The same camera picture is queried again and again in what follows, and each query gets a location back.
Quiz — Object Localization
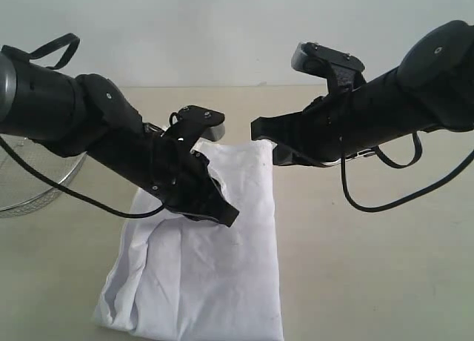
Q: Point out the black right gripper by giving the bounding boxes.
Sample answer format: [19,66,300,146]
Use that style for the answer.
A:
[250,93,381,167]

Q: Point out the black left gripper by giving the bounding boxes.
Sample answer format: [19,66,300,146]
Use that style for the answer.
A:
[88,125,239,228]

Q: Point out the white t-shirt red lettering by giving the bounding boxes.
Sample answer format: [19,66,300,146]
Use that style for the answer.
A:
[93,141,284,340]

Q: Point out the round metal mesh basket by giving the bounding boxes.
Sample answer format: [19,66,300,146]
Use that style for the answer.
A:
[1,134,87,218]

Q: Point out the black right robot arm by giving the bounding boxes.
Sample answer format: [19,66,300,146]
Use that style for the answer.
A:
[251,20,473,167]

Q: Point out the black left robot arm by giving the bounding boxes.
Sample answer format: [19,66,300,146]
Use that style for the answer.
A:
[1,46,238,226]

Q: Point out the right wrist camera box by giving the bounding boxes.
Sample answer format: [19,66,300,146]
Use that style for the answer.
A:
[291,42,367,93]

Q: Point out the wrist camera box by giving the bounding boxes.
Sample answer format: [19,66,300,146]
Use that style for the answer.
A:
[291,42,367,93]
[162,105,225,150]

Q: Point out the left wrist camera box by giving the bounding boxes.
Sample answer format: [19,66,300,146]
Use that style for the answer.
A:
[162,105,225,150]

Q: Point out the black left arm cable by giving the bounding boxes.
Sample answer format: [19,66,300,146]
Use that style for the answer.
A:
[0,32,167,219]

